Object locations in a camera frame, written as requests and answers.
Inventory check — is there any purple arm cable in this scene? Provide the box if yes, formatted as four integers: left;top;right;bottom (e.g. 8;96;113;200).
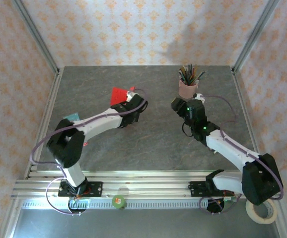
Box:
199;94;285;216
31;88;149;216

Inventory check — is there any pink pencil cup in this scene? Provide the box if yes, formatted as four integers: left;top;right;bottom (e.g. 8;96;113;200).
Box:
178;78;199;99

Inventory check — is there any aluminium rail frame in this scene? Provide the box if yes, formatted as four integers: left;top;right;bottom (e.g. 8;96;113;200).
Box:
10;170;283;200

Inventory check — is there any grey slotted cable duct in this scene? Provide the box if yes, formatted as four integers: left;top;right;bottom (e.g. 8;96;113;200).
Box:
21;199;209;210

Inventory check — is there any aluminium side rail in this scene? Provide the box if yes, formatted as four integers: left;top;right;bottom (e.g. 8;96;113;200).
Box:
230;66;268;179
24;68;65;179

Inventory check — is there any teal card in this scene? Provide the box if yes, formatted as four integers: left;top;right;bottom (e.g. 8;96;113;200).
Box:
64;113;80;122

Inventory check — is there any white masking tape roll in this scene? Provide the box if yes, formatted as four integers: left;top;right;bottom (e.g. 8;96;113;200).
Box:
245;198;278;225

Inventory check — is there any dark leaning pencil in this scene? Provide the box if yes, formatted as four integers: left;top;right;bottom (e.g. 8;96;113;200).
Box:
192;71;206;84

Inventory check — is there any aluminium corner post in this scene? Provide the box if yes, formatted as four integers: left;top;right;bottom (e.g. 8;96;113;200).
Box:
231;0;281;74
11;0;61;75

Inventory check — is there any red cloth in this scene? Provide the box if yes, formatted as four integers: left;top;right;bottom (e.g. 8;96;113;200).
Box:
109;86;136;106

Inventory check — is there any green round tape roll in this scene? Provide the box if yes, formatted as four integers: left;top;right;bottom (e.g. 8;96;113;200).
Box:
111;194;127;211

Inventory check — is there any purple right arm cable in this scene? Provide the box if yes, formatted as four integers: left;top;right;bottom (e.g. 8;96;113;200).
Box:
199;94;285;216

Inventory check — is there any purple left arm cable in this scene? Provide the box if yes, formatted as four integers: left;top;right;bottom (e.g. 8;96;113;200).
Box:
31;88;149;216

